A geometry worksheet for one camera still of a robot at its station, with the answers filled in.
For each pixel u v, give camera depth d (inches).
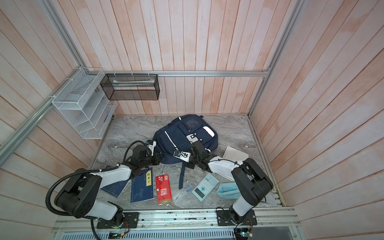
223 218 28.8
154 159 31.4
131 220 28.8
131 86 40.2
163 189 32.7
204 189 32.3
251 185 18.0
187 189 32.2
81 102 27.4
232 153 38.5
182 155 29.9
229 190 30.8
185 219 29.6
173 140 38.7
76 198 17.1
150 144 32.3
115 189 32.3
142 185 33.1
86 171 19.3
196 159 28.1
